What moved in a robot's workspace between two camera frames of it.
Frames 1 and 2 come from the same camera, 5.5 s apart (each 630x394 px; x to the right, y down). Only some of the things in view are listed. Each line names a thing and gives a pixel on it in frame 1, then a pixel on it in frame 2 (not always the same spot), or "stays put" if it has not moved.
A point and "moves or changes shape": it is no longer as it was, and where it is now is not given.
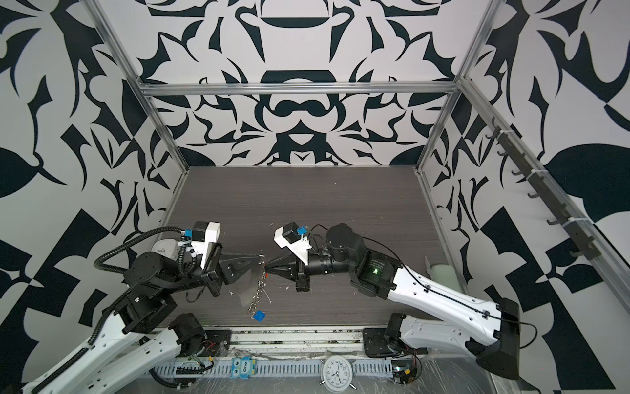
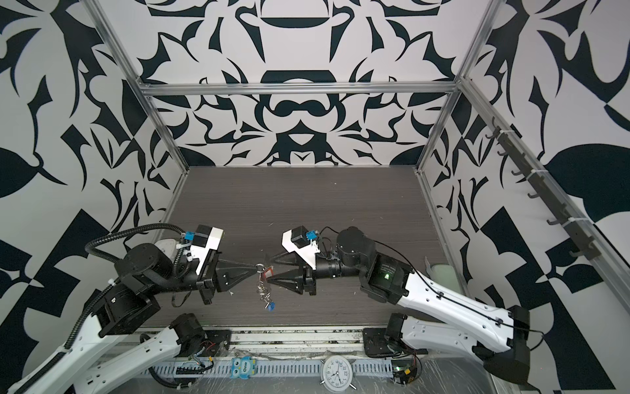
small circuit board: (404, 371) stays put
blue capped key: (259, 316) → (271, 306)
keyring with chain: (261, 286) moves or changes shape
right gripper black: (280, 267) → (304, 276)
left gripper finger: (227, 256) → (229, 273)
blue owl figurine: (243, 368) stays put
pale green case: (445, 276) stays put
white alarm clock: (336, 373) stays put
